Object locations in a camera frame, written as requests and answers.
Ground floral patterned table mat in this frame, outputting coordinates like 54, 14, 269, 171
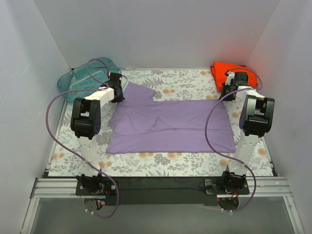
48, 69, 273, 178

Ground purple t shirt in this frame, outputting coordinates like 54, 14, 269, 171
106, 82, 236, 154

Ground aluminium frame rail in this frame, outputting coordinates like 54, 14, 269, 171
31, 176, 292, 198

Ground teal transparent plastic bin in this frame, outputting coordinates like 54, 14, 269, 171
57, 57, 121, 104

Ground folded orange t shirt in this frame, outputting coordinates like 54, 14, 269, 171
211, 61, 258, 92

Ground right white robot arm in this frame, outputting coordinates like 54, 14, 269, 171
220, 69, 275, 194

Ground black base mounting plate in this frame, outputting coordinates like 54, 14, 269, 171
91, 176, 240, 206

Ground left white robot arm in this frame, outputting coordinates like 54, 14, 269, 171
71, 73, 125, 195

